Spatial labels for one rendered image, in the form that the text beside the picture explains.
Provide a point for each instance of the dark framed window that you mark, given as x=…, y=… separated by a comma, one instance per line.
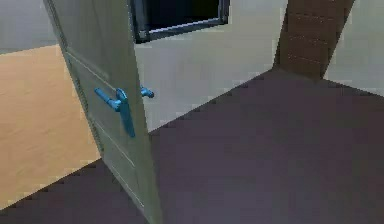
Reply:
x=180, y=13

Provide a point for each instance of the pale green room door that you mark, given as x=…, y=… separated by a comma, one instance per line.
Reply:
x=100, y=50

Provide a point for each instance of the brown brick pillar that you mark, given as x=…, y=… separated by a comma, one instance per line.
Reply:
x=310, y=36

